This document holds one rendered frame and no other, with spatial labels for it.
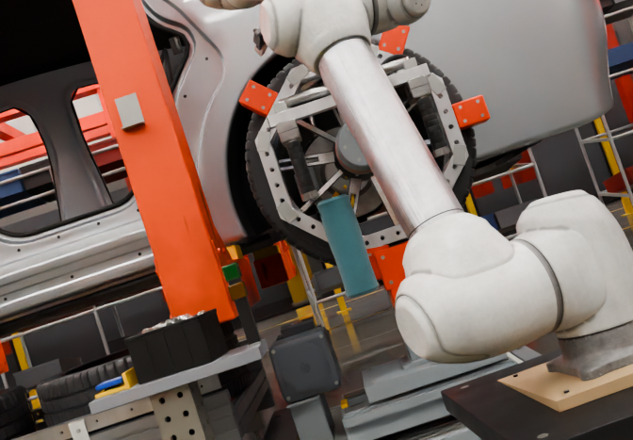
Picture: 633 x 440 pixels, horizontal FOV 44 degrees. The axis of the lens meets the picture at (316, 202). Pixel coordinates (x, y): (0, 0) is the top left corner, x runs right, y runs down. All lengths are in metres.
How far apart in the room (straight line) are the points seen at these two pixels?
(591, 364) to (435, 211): 0.32
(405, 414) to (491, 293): 1.09
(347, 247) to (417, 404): 0.49
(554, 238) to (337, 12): 0.54
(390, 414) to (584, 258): 1.08
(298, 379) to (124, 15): 1.12
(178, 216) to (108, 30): 0.54
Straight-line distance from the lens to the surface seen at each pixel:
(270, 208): 2.23
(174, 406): 2.00
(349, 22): 1.41
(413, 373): 2.22
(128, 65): 2.23
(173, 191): 2.15
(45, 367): 6.48
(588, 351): 1.29
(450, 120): 2.18
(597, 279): 1.26
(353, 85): 1.35
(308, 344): 2.28
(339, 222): 2.01
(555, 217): 1.27
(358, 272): 2.01
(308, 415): 2.36
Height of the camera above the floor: 0.62
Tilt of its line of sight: 3 degrees up
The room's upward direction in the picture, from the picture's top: 18 degrees counter-clockwise
